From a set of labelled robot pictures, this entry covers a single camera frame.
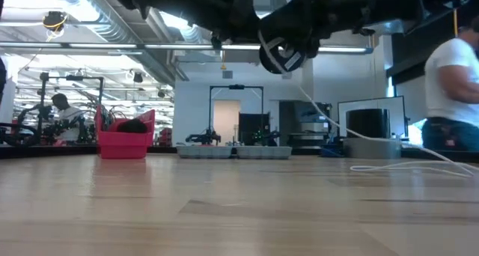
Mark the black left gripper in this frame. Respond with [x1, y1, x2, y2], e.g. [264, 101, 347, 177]
[106, 0, 262, 49]

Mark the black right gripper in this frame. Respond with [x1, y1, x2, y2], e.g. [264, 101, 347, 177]
[261, 0, 424, 58]

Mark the black cord spool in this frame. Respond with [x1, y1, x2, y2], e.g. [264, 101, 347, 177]
[257, 27, 310, 76]

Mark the white cord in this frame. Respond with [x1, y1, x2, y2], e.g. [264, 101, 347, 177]
[257, 30, 479, 178]

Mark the black cylinder container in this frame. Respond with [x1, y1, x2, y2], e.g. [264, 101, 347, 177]
[345, 109, 391, 139]

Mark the blue object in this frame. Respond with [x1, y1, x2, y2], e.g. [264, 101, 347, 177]
[320, 143, 344, 159]

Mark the grey plastic tray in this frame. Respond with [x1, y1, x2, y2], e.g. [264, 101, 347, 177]
[175, 145, 234, 160]
[235, 145, 293, 160]

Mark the grey round base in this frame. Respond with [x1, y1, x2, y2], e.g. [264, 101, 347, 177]
[343, 137, 402, 160]

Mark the long ceiling light bar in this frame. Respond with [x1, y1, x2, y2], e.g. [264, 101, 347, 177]
[0, 41, 374, 55]

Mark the person in white shirt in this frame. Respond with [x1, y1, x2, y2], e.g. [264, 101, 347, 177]
[421, 16, 479, 152]

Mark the black rounded object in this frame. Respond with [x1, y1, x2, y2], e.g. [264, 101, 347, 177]
[116, 118, 148, 134]

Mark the red plastic bin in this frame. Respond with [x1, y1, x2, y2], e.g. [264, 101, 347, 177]
[95, 105, 156, 160]

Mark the person at robot station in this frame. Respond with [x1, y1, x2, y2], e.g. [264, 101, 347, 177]
[50, 93, 85, 143]

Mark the black dome camera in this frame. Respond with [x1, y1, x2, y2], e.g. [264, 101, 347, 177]
[353, 26, 376, 37]

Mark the black gantry frame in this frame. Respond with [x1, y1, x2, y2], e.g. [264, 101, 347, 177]
[208, 85, 265, 147]

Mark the black robot station frame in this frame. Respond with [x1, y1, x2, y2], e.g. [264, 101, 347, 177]
[37, 71, 106, 144]

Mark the black ceiling device yellow cable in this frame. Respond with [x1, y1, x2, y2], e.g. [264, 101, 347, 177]
[42, 10, 69, 34]

